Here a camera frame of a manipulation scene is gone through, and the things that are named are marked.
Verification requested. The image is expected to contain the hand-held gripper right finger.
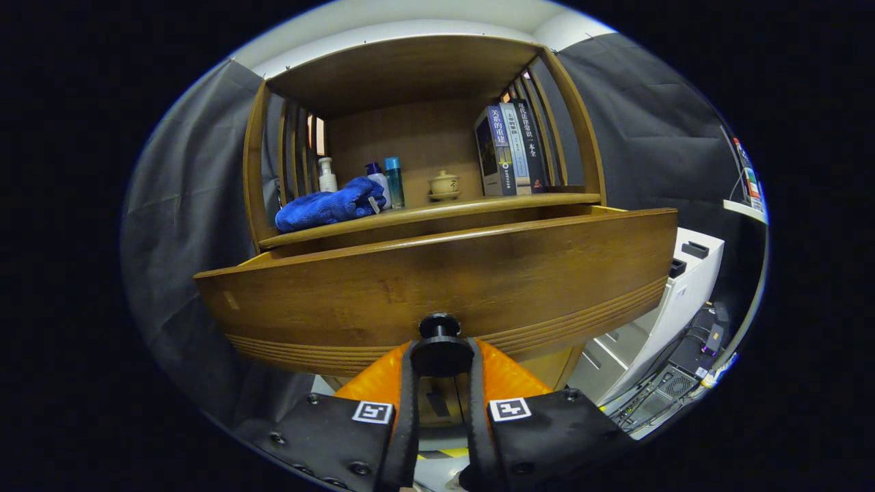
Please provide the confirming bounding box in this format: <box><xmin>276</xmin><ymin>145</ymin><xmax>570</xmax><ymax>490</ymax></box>
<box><xmin>467</xmin><ymin>337</ymin><xmax>633</xmax><ymax>492</ymax></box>

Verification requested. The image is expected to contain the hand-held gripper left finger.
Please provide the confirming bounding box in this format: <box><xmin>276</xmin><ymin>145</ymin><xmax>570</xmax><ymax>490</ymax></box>
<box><xmin>256</xmin><ymin>338</ymin><xmax>421</xmax><ymax>492</ymax></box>

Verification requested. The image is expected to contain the black drawer knob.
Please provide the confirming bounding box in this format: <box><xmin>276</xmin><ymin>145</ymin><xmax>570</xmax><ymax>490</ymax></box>
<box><xmin>410</xmin><ymin>312</ymin><xmax>474</xmax><ymax>378</ymax></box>

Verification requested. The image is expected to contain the brown wooden drawer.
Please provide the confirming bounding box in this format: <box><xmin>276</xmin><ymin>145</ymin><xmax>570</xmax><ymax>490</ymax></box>
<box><xmin>193</xmin><ymin>205</ymin><xmax>679</xmax><ymax>379</ymax></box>

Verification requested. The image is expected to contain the wooden cabinet door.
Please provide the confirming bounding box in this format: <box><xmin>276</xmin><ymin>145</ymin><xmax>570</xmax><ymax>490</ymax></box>
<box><xmin>523</xmin><ymin>344</ymin><xmax>587</xmax><ymax>392</ymax></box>

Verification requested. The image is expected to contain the wooden countertop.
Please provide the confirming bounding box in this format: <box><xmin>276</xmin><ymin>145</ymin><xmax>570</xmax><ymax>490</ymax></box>
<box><xmin>258</xmin><ymin>193</ymin><xmax>602</xmax><ymax>250</ymax></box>

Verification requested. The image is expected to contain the white drawer unit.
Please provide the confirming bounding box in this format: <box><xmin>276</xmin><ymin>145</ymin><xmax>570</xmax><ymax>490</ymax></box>
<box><xmin>567</xmin><ymin>227</ymin><xmax>725</xmax><ymax>405</ymax></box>

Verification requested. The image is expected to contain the brown wooden cabinet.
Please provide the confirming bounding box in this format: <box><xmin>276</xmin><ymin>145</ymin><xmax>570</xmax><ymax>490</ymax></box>
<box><xmin>243</xmin><ymin>34</ymin><xmax>608</xmax><ymax>428</ymax></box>

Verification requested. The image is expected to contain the black floor equipment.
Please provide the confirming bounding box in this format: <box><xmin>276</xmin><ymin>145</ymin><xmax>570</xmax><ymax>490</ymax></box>
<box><xmin>605</xmin><ymin>301</ymin><xmax>732</xmax><ymax>438</ymax></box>

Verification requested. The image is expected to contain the blue folded towel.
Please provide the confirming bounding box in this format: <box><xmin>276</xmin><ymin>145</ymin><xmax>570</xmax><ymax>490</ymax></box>
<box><xmin>275</xmin><ymin>176</ymin><xmax>387</xmax><ymax>233</ymax></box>

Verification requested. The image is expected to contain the teal slim bottle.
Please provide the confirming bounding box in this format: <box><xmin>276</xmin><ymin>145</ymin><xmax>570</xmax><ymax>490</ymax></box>
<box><xmin>384</xmin><ymin>157</ymin><xmax>405</xmax><ymax>209</ymax></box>

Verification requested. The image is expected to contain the beige lidded teacup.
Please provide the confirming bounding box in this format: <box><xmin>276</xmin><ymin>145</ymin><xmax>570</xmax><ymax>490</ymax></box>
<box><xmin>428</xmin><ymin>170</ymin><xmax>462</xmax><ymax>202</ymax></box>

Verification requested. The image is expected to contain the white bottle with blue cap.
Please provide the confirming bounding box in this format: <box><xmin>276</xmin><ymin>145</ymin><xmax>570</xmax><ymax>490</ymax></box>
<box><xmin>365</xmin><ymin>162</ymin><xmax>392</xmax><ymax>209</ymax></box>

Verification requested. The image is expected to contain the blue spine book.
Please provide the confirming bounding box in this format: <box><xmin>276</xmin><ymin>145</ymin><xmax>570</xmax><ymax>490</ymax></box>
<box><xmin>474</xmin><ymin>106</ymin><xmax>518</xmax><ymax>197</ymax></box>

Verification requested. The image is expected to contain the white side table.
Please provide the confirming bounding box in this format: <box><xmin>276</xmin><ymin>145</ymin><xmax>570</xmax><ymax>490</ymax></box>
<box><xmin>723</xmin><ymin>199</ymin><xmax>768</xmax><ymax>225</ymax></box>

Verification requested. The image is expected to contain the red label water bottle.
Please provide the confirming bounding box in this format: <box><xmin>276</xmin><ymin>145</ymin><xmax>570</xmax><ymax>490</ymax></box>
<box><xmin>733</xmin><ymin>137</ymin><xmax>761</xmax><ymax>209</ymax></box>

